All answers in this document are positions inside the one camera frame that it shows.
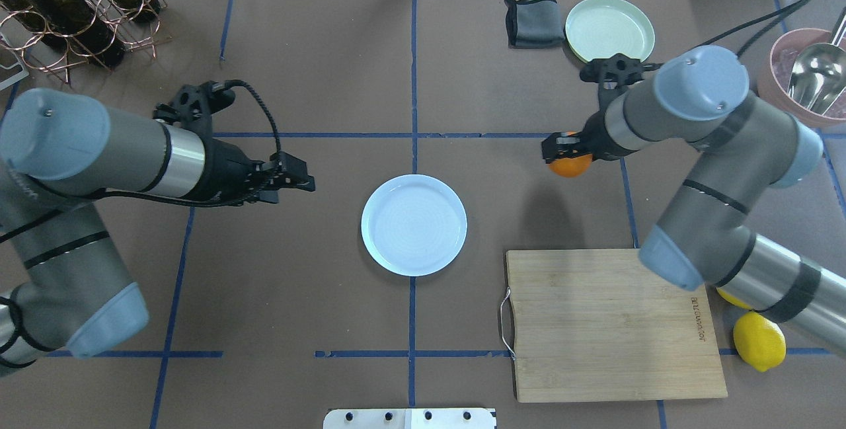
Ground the green bottle middle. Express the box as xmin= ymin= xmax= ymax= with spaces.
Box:
xmin=28 ymin=0 xmax=126 ymax=69

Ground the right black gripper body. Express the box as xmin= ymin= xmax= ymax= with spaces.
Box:
xmin=569 ymin=112 xmax=625 ymax=161

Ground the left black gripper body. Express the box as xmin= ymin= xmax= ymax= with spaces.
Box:
xmin=194 ymin=139 xmax=282 ymax=208

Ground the copper wire bottle rack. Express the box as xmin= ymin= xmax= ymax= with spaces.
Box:
xmin=2 ymin=0 xmax=173 ymax=83

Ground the dark folded cloth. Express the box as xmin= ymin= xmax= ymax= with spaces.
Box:
xmin=504 ymin=0 xmax=566 ymax=49

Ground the wooden cutting board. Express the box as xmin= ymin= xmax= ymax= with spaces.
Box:
xmin=505 ymin=249 xmax=728 ymax=404

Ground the lemon near board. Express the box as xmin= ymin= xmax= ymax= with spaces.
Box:
xmin=715 ymin=288 xmax=753 ymax=311

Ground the pink bowl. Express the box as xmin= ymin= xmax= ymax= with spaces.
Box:
xmin=757 ymin=28 xmax=845 ymax=133

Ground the green plate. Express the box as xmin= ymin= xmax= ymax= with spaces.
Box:
xmin=564 ymin=0 xmax=656 ymax=63

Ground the orange fruit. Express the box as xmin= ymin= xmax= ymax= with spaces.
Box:
xmin=547 ymin=132 xmax=593 ymax=178

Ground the light blue plate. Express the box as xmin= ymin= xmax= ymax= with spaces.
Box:
xmin=360 ymin=174 xmax=468 ymax=276

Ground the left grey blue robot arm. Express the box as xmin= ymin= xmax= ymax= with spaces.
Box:
xmin=2 ymin=80 xmax=315 ymax=377

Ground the white metal base plate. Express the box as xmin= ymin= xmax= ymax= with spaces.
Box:
xmin=323 ymin=407 xmax=498 ymax=428

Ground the lemon far from board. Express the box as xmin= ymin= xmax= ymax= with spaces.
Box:
xmin=732 ymin=311 xmax=787 ymax=373

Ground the metal scoop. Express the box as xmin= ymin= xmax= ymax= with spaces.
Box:
xmin=788 ymin=10 xmax=845 ymax=116

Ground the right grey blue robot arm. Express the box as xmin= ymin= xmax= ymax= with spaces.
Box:
xmin=541 ymin=44 xmax=845 ymax=356

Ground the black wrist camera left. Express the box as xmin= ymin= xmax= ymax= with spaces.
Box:
xmin=152 ymin=81 xmax=236 ymax=139

